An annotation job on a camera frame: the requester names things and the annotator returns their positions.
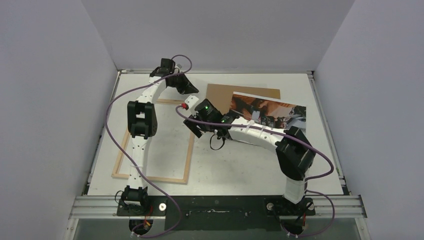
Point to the white wooden picture frame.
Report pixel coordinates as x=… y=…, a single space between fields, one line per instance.
x=170 y=153

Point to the brown cardboard backing board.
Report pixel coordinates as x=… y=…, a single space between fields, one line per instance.
x=220 y=95

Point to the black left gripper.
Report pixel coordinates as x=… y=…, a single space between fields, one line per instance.
x=187 y=87

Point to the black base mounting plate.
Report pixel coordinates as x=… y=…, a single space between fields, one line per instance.
x=221 y=212

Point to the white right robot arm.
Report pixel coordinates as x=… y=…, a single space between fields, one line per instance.
x=290 y=145

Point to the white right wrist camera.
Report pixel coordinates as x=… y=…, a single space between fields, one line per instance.
x=190 y=103

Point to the aluminium front rail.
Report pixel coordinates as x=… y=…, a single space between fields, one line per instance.
x=105 y=207

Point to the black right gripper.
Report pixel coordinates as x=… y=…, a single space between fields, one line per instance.
x=195 y=124

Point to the glossy photo print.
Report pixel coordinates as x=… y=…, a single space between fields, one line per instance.
x=270 y=112

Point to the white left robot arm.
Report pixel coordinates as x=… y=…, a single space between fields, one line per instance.
x=142 y=125

